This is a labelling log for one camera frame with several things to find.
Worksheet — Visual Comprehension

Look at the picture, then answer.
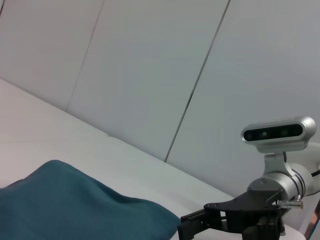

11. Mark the teal blue printed T-shirt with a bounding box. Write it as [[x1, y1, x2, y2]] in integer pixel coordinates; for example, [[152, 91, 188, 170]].
[[0, 159, 182, 240]]

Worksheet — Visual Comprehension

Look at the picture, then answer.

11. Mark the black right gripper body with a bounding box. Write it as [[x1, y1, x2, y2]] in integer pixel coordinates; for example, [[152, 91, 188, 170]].
[[203, 189, 289, 240]]

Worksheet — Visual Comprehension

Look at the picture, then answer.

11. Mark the right gripper cable with plug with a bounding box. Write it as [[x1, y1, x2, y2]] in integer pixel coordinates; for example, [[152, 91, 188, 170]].
[[277, 194, 305, 210]]

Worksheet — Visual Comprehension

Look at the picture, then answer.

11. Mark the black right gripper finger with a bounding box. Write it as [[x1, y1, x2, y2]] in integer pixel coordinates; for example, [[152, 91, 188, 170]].
[[176, 208, 227, 240], [240, 215, 284, 240]]

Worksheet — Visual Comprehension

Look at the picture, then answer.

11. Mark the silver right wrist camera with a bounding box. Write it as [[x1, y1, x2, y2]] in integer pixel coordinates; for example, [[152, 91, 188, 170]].
[[240, 115, 317, 153]]

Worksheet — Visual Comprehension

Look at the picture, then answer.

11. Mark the black metal frame bar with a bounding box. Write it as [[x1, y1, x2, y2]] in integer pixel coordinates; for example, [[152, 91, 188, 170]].
[[303, 207, 320, 240]]

